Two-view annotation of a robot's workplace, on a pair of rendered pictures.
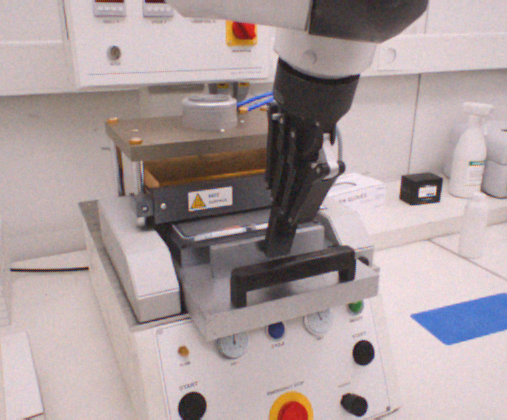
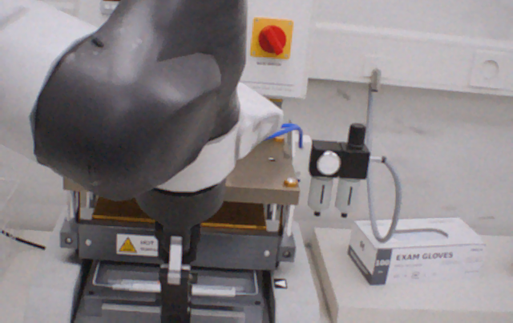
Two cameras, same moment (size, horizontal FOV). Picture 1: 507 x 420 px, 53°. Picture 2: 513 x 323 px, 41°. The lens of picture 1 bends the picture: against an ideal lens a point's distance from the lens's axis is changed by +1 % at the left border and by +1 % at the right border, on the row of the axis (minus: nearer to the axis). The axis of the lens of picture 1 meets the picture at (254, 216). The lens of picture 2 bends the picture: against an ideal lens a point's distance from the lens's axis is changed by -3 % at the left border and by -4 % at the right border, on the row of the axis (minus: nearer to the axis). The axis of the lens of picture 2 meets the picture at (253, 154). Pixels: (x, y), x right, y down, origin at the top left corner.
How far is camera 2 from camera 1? 0.33 m
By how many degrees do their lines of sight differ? 18
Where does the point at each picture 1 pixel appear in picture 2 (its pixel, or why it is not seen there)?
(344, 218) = (296, 307)
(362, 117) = (493, 144)
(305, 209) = (167, 304)
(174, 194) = (101, 232)
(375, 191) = (468, 252)
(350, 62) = (178, 180)
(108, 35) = not seen: hidden behind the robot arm
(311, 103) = (152, 206)
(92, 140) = not seen: hidden behind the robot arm
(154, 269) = (50, 309)
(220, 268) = not seen: outside the picture
